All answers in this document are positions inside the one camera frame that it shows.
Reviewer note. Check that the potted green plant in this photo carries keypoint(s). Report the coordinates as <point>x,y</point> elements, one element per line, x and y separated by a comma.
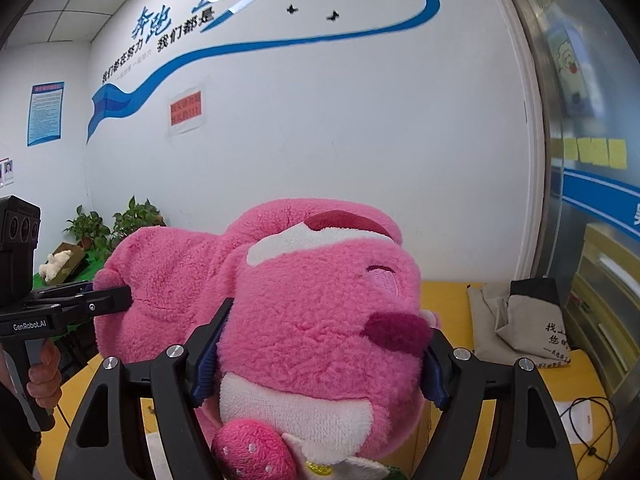
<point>87,227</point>
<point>137,220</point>

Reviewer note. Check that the person's left hand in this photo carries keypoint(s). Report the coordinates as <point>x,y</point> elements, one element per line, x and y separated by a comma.
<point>42,375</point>

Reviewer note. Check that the white photo notice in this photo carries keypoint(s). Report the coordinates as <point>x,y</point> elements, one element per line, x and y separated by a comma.
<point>7,171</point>

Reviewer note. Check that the small brown cardboard box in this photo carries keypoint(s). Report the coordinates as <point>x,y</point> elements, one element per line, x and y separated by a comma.
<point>72,257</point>

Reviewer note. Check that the cartoon poster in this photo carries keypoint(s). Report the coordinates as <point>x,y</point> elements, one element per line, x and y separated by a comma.
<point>572,67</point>

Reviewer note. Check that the yellow sticky note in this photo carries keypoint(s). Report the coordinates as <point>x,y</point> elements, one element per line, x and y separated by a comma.
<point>600,152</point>
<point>585,150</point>
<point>570,149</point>
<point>618,154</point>

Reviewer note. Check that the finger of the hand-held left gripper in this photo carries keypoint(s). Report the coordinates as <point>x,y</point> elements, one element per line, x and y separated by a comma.
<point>107,301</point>
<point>65,290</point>

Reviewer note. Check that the beige canvas tote bag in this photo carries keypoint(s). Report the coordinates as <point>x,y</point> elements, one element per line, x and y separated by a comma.
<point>520,332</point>

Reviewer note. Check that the small cream plush toy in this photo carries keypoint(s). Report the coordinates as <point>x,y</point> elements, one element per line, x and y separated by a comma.
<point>54,265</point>

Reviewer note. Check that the pink plush bear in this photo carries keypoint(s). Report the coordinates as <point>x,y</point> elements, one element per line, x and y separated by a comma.
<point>310,310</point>

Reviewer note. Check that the red wall notice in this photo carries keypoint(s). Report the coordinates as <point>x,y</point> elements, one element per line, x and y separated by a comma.
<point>187,109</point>

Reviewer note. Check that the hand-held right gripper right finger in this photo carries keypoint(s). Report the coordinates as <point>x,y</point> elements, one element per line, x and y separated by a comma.
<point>433,375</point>

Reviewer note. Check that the green mat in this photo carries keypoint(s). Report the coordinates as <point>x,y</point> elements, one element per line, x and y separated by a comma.
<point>87,272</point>

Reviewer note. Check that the blue wall poster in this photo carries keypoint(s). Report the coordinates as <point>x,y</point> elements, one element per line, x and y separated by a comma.
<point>46,114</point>

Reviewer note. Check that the black butterfly decal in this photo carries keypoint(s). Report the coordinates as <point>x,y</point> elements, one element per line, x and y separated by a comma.
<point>291,8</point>
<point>332,15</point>

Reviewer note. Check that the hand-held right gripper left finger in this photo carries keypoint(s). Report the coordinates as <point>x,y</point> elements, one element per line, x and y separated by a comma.
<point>209,362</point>

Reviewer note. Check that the blue ribbon wall decal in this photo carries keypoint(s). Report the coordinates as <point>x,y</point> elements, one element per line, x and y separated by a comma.
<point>240,46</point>

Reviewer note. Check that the yellow frame shelf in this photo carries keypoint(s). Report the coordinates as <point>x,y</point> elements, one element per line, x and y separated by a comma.
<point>607,280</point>

